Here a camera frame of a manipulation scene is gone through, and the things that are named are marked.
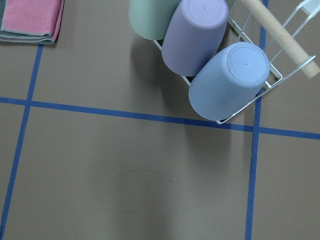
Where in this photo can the blue plastic cup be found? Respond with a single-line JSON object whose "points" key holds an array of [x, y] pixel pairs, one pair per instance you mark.
{"points": [[231, 79]]}

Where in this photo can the purple plastic cup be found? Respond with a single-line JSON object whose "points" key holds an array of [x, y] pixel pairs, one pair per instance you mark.
{"points": [[194, 35]]}

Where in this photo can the green plastic cup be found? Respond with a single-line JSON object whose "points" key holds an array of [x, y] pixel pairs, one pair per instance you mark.
{"points": [[150, 18]]}

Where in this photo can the pink grey folded cloth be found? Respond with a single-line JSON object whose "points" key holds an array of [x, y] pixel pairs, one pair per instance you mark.
{"points": [[30, 21]]}

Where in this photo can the white wire cup rack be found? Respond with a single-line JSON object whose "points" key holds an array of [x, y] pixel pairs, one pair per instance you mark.
{"points": [[278, 35]]}

